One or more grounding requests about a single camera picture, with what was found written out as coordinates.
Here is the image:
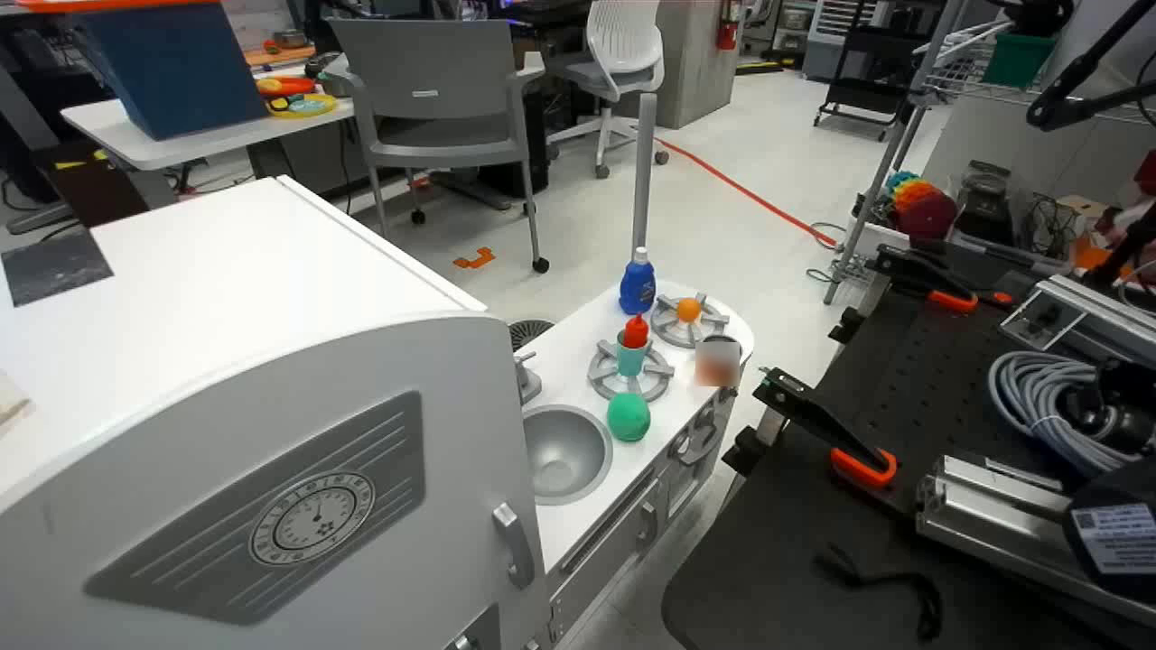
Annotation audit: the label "green ball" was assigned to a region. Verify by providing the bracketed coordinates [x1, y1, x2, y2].
[605, 391, 653, 446]

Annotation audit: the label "black cart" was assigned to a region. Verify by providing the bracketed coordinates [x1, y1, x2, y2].
[812, 0, 954, 131]

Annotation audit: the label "black cylinder silver band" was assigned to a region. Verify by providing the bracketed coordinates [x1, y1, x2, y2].
[1058, 356, 1156, 457]

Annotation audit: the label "gray toy faucet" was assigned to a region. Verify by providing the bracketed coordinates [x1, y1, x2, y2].
[515, 356, 546, 408]

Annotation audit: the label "white table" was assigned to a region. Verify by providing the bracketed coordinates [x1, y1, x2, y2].
[57, 90, 357, 178]

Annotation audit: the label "blue plastic bottle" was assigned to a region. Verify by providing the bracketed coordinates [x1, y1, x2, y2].
[615, 244, 660, 316]

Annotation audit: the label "tin can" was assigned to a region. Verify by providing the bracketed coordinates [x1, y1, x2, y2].
[694, 332, 748, 391]

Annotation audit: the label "gray chair with castors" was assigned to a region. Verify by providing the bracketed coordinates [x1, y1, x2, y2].
[330, 14, 554, 277]

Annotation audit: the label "black clamp orange handle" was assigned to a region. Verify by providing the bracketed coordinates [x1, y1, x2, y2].
[753, 366, 902, 496]
[866, 240, 1019, 316]

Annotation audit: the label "colourful toys on plate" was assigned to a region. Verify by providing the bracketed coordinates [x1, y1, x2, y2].
[252, 73, 341, 119]

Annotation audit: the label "aluminium rail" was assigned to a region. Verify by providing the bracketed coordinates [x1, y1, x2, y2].
[910, 451, 1156, 628]
[996, 272, 1156, 372]

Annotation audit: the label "dark gray flat panel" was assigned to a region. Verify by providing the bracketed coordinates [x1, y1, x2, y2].
[0, 226, 120, 308]

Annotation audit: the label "blue box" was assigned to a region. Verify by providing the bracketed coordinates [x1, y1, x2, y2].
[72, 0, 273, 144]

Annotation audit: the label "black curved tool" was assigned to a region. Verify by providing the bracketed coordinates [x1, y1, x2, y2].
[817, 544, 947, 644]

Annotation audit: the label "red floor cable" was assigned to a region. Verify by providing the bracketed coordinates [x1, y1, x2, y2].
[653, 136, 841, 251]

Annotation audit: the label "gray stove burner grate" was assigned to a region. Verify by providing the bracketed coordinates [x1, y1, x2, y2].
[648, 287, 734, 355]
[584, 337, 678, 405]

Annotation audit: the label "silver sink bowl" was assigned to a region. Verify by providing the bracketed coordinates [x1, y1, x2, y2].
[519, 405, 615, 505]

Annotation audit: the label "black round labelled device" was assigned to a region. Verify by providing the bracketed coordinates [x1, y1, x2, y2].
[1063, 462, 1156, 608]

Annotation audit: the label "white toy kitchen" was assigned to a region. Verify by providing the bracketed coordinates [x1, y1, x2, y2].
[0, 174, 759, 650]

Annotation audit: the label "gray pole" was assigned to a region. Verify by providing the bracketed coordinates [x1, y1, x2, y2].
[630, 90, 660, 256]

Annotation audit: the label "metal wire rack stand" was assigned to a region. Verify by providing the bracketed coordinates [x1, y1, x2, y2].
[823, 0, 1006, 302]

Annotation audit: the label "gray coiled cable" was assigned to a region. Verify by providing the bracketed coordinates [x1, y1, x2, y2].
[985, 346, 1142, 480]

